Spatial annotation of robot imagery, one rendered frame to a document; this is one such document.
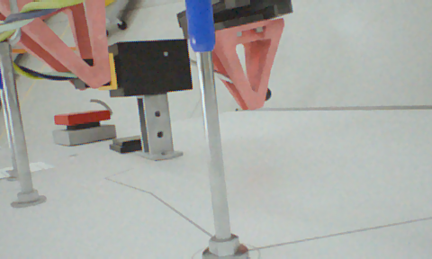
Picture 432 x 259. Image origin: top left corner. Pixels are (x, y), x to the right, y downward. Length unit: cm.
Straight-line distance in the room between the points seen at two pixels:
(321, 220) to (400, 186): 5
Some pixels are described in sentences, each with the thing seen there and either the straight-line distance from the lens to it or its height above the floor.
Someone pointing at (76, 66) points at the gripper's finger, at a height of 120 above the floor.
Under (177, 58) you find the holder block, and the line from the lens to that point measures 33.
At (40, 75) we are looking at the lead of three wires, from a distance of 32.
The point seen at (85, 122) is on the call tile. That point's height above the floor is 112.
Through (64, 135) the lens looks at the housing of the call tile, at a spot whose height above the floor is 113.
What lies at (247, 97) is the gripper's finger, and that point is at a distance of 37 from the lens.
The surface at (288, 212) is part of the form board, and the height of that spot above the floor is 115.
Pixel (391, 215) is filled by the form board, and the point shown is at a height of 113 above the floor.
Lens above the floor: 128
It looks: 34 degrees down
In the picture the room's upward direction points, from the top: 57 degrees counter-clockwise
